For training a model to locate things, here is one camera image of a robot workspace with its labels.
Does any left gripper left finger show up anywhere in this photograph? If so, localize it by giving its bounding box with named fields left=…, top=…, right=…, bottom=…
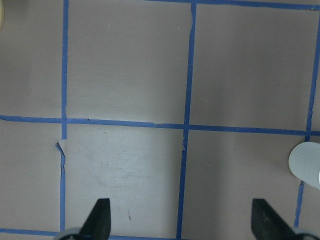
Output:
left=56, top=198, right=111, bottom=240

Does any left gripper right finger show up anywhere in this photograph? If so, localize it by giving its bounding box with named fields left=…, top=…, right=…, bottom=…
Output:
left=251, top=198, right=320, bottom=240

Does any white ribbed mug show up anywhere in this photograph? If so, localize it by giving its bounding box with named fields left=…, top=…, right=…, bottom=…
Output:
left=288, top=141, right=320, bottom=190

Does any wooden mug tree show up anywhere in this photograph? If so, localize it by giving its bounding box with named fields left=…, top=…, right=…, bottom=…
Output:
left=0, top=0, right=5, bottom=29

